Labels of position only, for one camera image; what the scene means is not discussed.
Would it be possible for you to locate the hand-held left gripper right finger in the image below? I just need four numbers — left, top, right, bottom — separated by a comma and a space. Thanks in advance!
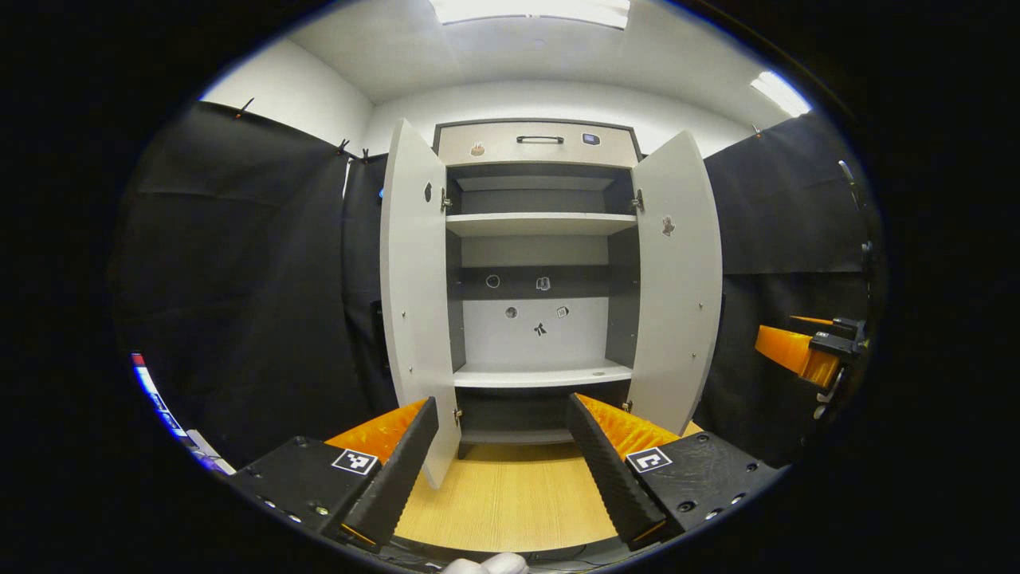
564, 392, 790, 552

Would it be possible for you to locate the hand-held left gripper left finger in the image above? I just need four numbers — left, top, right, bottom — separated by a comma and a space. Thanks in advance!
227, 396, 441, 552

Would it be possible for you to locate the beige cabinet door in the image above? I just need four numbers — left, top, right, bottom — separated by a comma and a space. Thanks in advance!
627, 130, 724, 436
379, 118, 464, 490

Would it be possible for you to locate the beige double-door shoe cabinet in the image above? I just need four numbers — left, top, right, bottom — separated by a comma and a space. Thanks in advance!
433, 118, 645, 461

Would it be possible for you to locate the beige cabinet drawer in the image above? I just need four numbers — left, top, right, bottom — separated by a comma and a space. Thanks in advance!
436, 121, 641, 169

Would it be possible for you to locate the white paper sheet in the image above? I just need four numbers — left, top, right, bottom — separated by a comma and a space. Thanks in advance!
187, 430, 237, 476

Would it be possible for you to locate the ceiling light panel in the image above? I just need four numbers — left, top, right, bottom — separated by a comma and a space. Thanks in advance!
749, 70, 812, 118
429, 0, 630, 30

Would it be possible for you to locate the black backdrop cloth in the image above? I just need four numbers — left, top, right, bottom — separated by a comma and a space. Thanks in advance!
112, 100, 877, 473

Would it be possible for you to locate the computer monitor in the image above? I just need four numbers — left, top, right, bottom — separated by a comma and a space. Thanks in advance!
130, 352, 192, 447

